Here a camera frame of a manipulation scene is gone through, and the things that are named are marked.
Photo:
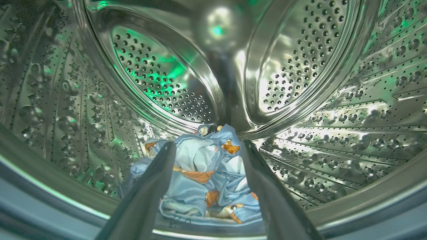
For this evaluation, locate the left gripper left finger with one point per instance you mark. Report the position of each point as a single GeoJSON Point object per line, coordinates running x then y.
{"type": "Point", "coordinates": [143, 203]}

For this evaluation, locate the blue patterned garment orange print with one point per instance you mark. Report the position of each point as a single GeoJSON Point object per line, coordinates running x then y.
{"type": "Point", "coordinates": [228, 140]}

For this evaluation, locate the blue patterned garment white lining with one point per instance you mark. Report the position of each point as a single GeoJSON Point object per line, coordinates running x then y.
{"type": "Point", "coordinates": [196, 186]}

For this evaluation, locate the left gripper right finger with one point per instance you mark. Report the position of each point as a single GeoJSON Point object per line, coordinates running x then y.
{"type": "Point", "coordinates": [277, 206]}

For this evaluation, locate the stainless steel washing machine drum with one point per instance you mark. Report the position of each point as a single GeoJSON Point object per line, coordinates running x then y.
{"type": "Point", "coordinates": [333, 100]}

